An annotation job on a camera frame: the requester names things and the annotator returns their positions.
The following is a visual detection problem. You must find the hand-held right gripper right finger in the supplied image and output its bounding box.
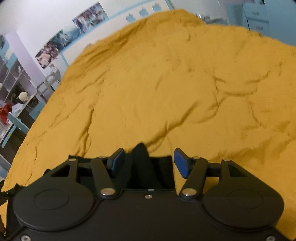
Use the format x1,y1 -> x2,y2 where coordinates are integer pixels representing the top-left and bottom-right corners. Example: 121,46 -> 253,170
173,148 -> 250,198

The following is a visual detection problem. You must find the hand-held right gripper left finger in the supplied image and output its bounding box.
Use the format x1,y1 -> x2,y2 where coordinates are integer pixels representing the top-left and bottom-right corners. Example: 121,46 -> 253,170
49,148 -> 126,198

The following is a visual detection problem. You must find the black sweater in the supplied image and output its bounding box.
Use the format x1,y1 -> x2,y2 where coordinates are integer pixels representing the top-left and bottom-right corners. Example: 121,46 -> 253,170
126,143 -> 176,190

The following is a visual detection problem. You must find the yellow quilt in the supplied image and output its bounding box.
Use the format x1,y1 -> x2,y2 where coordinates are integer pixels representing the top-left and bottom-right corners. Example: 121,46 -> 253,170
0,9 -> 296,241

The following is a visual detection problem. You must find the white desk with blue trim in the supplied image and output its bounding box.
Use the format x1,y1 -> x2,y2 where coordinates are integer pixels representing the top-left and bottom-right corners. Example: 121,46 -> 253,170
0,93 -> 45,167

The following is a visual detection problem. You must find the grey trolley rack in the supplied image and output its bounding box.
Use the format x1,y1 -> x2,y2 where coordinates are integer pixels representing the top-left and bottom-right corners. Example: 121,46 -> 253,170
35,65 -> 62,103

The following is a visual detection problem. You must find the light blue chair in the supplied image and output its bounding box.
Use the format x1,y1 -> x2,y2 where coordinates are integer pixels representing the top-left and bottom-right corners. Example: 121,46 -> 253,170
0,112 -> 31,149

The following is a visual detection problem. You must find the white headboard with blue trim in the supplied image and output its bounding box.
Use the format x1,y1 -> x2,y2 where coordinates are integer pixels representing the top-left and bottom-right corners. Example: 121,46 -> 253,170
62,0 -> 174,68

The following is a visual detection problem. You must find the white plastic bag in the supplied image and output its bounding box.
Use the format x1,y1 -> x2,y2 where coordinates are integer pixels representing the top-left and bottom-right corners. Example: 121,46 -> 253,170
11,103 -> 24,114

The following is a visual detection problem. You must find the red bag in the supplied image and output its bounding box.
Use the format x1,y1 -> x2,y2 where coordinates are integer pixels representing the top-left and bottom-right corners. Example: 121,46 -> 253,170
0,103 -> 12,125

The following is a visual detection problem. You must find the light blue drawer cabinet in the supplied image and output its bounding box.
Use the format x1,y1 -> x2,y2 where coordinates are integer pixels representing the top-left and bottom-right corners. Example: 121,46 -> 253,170
228,0 -> 296,47

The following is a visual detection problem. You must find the wall poster with pale figures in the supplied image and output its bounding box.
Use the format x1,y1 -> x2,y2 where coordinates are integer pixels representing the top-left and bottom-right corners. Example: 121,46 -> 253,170
35,42 -> 59,69

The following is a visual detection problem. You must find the blue-toned wall poster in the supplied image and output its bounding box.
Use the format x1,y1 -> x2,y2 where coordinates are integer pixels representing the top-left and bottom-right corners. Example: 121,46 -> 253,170
55,30 -> 77,48

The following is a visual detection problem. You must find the white wall shelf unit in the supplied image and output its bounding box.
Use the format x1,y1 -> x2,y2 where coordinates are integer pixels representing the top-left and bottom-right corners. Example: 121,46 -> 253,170
0,35 -> 31,108

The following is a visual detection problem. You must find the wall poster with white animals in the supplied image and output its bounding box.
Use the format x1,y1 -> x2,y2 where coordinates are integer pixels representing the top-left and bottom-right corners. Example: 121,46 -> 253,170
72,2 -> 110,33

